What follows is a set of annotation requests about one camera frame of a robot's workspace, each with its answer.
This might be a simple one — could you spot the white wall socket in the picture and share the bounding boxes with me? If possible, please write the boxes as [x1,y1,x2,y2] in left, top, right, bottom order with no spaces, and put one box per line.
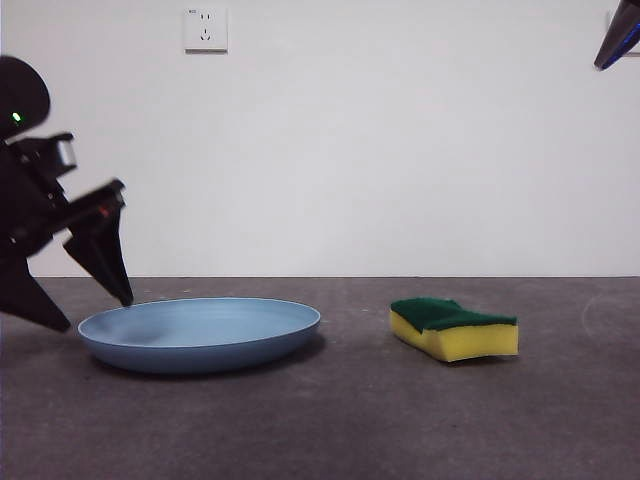
[182,5,230,55]
[605,9,640,56]

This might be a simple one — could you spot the pale grey left wrist camera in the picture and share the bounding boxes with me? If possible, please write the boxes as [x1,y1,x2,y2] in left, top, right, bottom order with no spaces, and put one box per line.
[47,132,79,176]

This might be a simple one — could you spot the yellow sponge with green pad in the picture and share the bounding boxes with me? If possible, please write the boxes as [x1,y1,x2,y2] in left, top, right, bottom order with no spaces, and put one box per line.
[389,296,520,364]

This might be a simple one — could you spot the light blue round plate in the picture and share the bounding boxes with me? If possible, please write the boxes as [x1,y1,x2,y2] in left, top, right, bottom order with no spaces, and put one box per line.
[77,296,322,375]

